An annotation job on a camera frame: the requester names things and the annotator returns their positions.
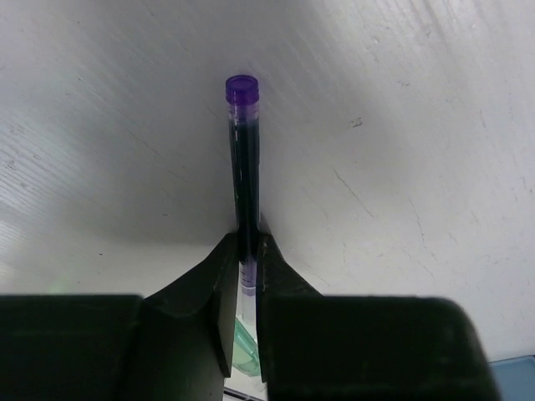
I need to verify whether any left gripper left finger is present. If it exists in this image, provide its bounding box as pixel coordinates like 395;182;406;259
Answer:
1;234;238;400

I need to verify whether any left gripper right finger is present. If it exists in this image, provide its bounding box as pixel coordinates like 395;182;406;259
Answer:
257;234;501;400

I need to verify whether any purple pen refill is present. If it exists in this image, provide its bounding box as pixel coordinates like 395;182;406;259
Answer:
225;74;260;326

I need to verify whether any green eraser capsule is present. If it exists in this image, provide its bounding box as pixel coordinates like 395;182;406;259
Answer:
232;318;261;378

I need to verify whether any light blue bin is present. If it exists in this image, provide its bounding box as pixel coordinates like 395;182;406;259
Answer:
490;355;535;401

